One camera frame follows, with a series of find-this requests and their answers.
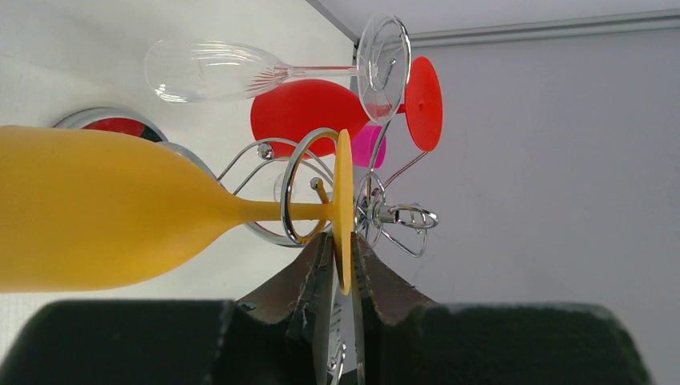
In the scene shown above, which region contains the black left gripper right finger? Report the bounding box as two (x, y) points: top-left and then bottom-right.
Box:
(351, 235), (654, 384)

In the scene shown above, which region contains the red plastic wine glass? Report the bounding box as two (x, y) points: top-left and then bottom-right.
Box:
(249, 56), (444, 156)

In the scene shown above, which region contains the chrome wine glass rack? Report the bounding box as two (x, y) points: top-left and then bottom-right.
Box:
(53, 106), (440, 261)

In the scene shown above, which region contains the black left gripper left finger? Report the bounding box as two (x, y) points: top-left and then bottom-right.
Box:
(1, 233), (334, 384)

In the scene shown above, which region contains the orange plastic wine glass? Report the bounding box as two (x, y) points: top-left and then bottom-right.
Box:
(1, 126), (354, 293)

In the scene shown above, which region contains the magenta plastic wine glass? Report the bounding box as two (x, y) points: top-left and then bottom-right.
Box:
(351, 124), (383, 168)

